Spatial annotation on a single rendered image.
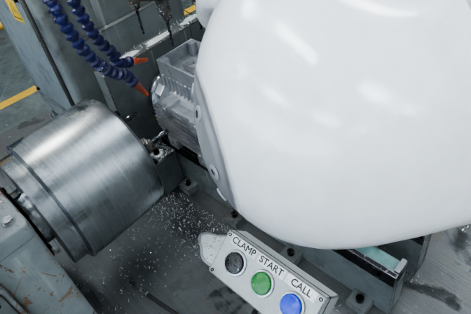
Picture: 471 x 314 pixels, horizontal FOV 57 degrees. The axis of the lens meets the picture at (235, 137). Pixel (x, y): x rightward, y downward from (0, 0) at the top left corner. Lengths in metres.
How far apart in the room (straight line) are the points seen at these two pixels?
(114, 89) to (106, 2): 0.21
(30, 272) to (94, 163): 0.19
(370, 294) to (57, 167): 0.59
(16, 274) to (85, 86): 0.49
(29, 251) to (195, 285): 0.37
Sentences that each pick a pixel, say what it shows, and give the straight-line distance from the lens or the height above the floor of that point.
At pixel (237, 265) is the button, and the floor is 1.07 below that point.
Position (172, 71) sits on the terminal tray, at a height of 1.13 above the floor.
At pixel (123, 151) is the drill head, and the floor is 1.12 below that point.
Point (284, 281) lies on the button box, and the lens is 0.60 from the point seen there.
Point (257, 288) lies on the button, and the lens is 0.61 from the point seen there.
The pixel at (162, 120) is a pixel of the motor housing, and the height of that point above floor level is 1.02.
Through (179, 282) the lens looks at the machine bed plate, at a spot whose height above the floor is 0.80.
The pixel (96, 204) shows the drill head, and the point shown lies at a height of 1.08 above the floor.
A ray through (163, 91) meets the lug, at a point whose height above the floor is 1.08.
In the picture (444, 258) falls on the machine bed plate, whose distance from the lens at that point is 0.99.
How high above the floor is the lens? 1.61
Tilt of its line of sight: 42 degrees down
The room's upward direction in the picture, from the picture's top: 10 degrees counter-clockwise
